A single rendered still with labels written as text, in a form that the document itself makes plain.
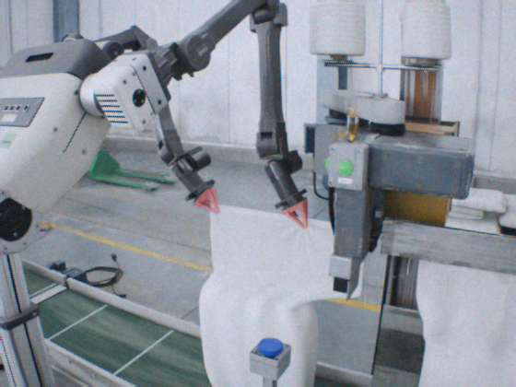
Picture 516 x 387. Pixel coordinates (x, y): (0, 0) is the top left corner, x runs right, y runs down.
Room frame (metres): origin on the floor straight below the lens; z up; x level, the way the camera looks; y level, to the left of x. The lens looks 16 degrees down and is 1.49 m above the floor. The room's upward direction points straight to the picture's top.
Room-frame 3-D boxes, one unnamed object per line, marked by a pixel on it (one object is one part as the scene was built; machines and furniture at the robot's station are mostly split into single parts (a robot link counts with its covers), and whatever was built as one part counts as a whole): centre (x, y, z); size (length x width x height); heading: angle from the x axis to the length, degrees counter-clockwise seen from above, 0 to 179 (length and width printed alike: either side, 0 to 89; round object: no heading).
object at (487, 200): (3.51, -1.91, 0.44); 0.66 x 0.42 x 0.14; 59
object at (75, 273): (2.20, 1.15, 0.35); 0.30 x 0.15 x 0.15; 62
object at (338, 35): (1.31, -0.23, 1.61); 0.17 x 0.17 x 0.17
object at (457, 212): (3.72, -1.94, 0.32); 0.66 x 0.42 x 0.15; 146
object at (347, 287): (0.97, -0.21, 0.98); 0.09 x 0.05 x 0.05; 152
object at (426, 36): (1.19, -0.46, 1.61); 0.15 x 0.14 x 0.17; 62
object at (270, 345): (0.89, -0.03, 0.84); 0.06 x 0.06 x 0.02
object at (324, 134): (1.34, -0.31, 1.23); 0.28 x 0.07 x 0.16; 62
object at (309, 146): (1.45, -0.19, 1.25); 0.10 x 0.08 x 0.12; 177
